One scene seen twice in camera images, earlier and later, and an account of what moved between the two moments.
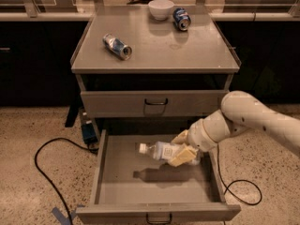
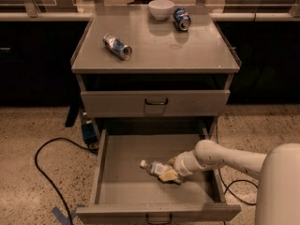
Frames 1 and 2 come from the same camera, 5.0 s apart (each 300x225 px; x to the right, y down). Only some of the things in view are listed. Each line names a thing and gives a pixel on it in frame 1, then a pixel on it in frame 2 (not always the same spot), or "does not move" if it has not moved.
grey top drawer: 152,103 does not move
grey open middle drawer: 133,188 does not move
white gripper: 197,135 -> 179,166
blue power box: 88,134 does not move
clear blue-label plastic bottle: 171,153 -> 155,168
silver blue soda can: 117,47 does not move
